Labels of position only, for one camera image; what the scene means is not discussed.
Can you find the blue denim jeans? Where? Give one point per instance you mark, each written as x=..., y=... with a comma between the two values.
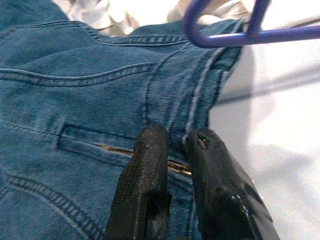
x=75, y=100

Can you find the white crumpled garment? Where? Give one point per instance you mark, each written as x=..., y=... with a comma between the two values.
x=100, y=15

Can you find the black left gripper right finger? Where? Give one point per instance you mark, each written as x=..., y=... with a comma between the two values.
x=220, y=195

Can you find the purple plastic hanger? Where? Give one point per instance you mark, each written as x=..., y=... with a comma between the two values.
x=225, y=41

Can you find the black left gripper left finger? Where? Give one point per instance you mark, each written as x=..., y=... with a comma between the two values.
x=142, y=187

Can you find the beige jacket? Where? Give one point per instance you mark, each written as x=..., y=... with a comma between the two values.
x=287, y=12

